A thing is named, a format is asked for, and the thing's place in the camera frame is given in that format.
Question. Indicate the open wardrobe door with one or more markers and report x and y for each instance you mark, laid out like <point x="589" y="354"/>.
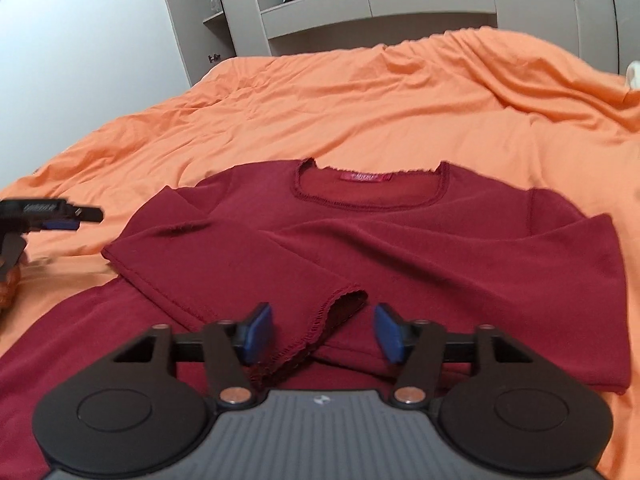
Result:
<point x="202" y="34"/>

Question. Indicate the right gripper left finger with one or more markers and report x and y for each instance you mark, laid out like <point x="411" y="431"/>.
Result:
<point x="230" y="346"/>

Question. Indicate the white cream garment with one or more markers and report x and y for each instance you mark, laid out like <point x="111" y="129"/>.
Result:
<point x="633" y="75"/>

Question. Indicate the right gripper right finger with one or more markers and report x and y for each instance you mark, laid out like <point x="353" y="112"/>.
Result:
<point x="418" y="348"/>

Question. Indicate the dark red knit top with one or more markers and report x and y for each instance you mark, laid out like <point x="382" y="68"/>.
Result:
<point x="323" y="247"/>

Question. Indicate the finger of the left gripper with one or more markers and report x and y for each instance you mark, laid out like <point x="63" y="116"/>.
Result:
<point x="59" y="225"/>
<point x="88" y="214"/>

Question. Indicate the beige built-in wardrobe unit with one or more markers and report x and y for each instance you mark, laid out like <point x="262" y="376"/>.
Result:
<point x="604" y="33"/>

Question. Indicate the person left hand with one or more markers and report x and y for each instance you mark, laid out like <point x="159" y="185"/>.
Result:
<point x="8" y="287"/>

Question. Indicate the orange bed cover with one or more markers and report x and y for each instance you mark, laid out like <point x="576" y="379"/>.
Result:
<point x="507" y="106"/>

